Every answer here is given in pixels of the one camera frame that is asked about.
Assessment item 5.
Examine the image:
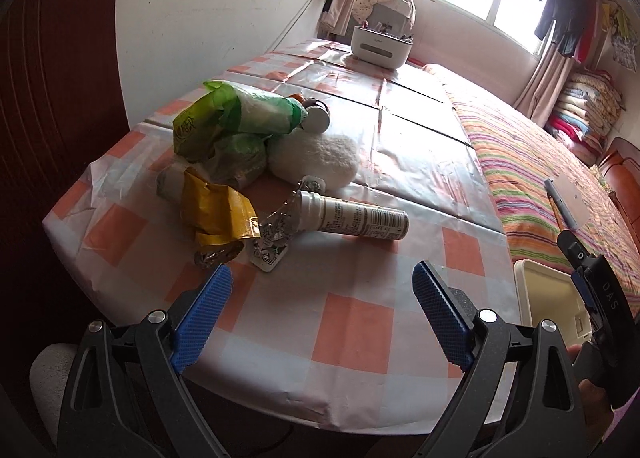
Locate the stack of folded blankets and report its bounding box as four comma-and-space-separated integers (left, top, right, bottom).
545, 68, 626, 166

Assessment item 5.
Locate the person's right hand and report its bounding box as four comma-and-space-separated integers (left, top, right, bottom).
565, 343, 617, 446

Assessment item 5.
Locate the white knitted hat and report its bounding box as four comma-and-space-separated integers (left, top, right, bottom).
267, 134, 360, 189

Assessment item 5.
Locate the striped bed sheet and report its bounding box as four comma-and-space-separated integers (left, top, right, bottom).
425, 62, 640, 319

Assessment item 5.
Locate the green plastic bag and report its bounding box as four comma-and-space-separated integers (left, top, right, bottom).
202, 80, 306, 136

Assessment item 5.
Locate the white spray bottle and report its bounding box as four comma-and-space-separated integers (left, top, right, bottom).
292, 190, 410, 242

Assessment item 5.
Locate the beige curtain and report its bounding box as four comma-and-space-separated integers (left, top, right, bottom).
515, 45, 576, 126

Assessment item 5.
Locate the printed white cloth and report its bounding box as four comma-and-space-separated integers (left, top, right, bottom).
611, 30, 640, 72

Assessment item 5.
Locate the yellow snack wrapper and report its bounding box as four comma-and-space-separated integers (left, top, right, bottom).
181, 168, 260, 249

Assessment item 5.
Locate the yellow-green snack bag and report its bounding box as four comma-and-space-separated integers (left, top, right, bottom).
172, 92, 231, 161

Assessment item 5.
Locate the orange checkered tablecloth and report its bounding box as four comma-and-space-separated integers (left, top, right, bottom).
42, 38, 518, 436

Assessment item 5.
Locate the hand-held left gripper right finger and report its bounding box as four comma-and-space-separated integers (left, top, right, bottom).
411, 260, 588, 458

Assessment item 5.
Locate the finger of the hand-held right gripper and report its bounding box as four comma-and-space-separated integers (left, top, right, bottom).
556, 232, 601, 313

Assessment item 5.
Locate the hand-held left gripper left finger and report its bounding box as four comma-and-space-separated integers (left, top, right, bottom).
56, 265, 233, 458

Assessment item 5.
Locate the dark pen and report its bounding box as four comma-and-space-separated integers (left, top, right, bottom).
545, 179, 576, 229

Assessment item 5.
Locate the small brown foil wrapper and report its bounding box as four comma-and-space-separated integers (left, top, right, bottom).
194, 242, 246, 269

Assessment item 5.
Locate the wall cable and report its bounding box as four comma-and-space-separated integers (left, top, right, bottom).
270, 0, 347, 54

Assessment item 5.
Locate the white paper roll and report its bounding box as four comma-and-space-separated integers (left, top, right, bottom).
156, 163, 201, 199

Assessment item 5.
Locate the wooden headboard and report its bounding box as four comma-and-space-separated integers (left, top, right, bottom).
597, 138, 640, 259

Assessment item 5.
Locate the white plastic bin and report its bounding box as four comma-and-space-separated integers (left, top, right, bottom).
514, 259, 601, 346

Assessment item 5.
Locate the white desk organizer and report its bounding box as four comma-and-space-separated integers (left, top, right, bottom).
350, 20, 416, 69

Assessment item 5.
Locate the white notebook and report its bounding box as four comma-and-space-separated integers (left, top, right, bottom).
554, 173, 592, 232

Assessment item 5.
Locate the round metal tin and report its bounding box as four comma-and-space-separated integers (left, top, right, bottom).
300, 96, 331, 135

